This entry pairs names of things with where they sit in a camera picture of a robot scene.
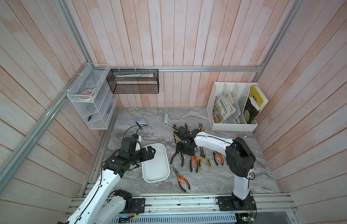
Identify yellow black combination pliers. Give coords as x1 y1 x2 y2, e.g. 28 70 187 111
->
172 124 178 144

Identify white plastic storage box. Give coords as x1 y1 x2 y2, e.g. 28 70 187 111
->
141 143 170 183

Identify orange long nose pliers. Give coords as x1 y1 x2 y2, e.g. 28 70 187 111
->
173 167 191 192

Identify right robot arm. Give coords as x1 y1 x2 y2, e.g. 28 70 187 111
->
174 127 256 203

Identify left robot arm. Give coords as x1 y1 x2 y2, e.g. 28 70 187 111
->
65 137 156 224

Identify light blue round clock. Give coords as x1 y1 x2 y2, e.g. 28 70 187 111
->
136 119 148 130

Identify illustrated history book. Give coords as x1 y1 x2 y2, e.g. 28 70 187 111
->
212 93 236 123

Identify white file organizer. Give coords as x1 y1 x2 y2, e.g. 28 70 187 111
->
207 82 259 132

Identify black book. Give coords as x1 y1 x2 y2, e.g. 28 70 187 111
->
243 97 260 124

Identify tape roll on shelf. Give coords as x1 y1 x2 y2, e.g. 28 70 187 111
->
78 90 97 102

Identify yellow book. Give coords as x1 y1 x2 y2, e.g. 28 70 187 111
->
249 85 269 111

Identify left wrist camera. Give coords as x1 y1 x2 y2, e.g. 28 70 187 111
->
131 134 142 151

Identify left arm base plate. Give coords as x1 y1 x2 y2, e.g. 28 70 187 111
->
123 198 145 214

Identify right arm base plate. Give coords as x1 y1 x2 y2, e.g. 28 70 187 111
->
216 194 257 211

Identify black mesh wall basket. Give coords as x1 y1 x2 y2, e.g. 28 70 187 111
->
106 69 159 94

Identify white wire wall shelf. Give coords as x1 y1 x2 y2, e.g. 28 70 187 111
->
67 63 118 130

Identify aluminium front rail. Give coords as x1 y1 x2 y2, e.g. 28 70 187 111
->
65 192 299 224

